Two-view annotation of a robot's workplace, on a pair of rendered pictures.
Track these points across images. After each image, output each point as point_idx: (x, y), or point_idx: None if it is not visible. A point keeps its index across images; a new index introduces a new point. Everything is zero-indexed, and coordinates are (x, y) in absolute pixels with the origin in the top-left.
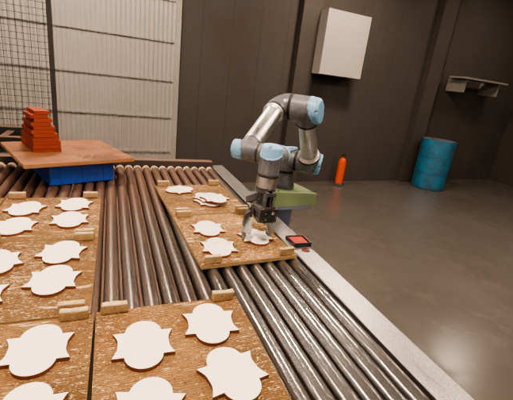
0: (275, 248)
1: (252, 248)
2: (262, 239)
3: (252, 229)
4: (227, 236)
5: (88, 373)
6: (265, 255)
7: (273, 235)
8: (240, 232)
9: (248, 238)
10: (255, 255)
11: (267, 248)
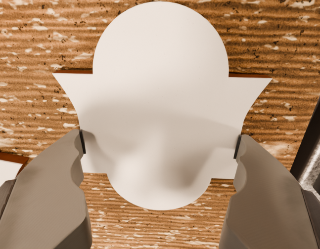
0: (205, 220)
1: (105, 206)
2: (180, 175)
3: (185, 37)
4: (1, 78)
5: None
6: (135, 246)
7: (297, 116)
8: (97, 21)
9: (106, 153)
10: (101, 239)
11: (167, 218)
